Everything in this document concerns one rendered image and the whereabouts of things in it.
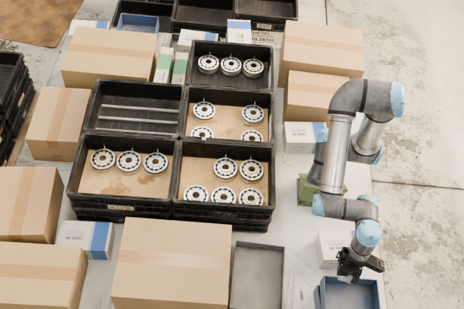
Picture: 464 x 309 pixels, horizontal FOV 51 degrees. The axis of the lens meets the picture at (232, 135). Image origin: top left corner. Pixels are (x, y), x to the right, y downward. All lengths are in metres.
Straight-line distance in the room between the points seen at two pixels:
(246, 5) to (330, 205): 1.96
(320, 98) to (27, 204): 1.35
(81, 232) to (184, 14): 1.87
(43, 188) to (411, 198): 2.16
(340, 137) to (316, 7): 2.66
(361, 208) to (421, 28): 2.84
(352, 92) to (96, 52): 1.29
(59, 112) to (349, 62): 1.38
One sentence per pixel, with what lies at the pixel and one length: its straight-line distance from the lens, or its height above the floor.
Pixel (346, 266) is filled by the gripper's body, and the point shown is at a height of 0.98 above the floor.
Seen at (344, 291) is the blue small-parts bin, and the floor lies 0.79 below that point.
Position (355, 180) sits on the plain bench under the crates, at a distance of 2.33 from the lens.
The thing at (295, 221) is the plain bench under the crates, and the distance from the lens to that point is 2.15.
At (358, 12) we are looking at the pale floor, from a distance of 4.31.
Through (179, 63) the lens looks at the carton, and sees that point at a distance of 2.48.
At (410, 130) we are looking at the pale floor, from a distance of 3.57.
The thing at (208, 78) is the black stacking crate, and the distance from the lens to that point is 2.40.
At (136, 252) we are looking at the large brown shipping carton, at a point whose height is 0.90.
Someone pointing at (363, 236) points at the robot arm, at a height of 1.19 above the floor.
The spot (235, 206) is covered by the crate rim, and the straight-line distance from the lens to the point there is 1.89.
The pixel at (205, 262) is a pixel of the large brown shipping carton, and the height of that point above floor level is 0.90.
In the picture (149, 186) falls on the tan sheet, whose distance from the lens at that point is 2.04.
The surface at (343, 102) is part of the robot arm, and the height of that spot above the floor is 1.37.
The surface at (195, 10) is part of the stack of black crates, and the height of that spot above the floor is 0.38.
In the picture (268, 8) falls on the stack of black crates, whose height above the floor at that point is 0.49.
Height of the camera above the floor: 2.59
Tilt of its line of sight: 53 degrees down
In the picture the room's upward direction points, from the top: 7 degrees clockwise
